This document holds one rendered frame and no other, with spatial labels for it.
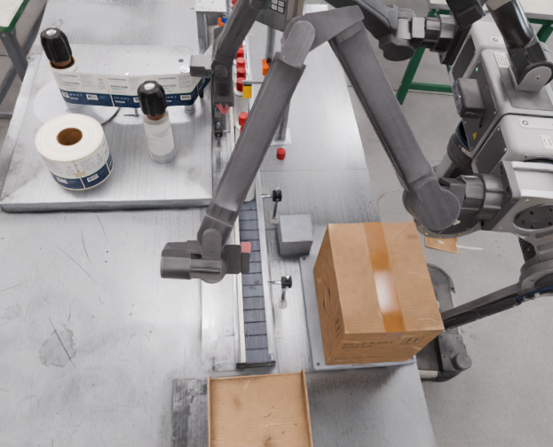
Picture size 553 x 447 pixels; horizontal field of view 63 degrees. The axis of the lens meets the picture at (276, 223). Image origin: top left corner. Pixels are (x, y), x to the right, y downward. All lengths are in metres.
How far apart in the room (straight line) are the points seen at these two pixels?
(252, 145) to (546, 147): 0.54
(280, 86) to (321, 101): 1.14
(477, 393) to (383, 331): 1.37
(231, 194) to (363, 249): 0.47
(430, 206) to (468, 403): 1.64
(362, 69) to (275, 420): 0.90
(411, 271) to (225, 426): 0.62
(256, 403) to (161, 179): 0.78
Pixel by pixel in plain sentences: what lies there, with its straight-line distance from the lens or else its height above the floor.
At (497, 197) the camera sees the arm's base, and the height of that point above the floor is 1.48.
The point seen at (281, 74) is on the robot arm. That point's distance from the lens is 0.79.
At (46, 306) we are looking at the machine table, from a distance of 1.48.
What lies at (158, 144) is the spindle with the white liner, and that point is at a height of 0.97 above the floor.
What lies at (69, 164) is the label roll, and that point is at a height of 1.01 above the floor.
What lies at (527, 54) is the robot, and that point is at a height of 1.61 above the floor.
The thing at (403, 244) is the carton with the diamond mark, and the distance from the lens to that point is 1.22.
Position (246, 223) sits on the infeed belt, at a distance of 1.45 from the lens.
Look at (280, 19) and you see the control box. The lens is 1.43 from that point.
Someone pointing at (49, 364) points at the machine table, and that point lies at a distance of 1.42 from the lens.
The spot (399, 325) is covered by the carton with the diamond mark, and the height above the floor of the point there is 1.12.
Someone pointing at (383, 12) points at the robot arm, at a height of 1.51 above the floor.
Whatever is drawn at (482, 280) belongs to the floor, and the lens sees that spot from 2.67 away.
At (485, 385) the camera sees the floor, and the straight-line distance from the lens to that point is 2.45.
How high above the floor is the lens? 2.11
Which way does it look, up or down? 57 degrees down
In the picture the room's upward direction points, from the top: 8 degrees clockwise
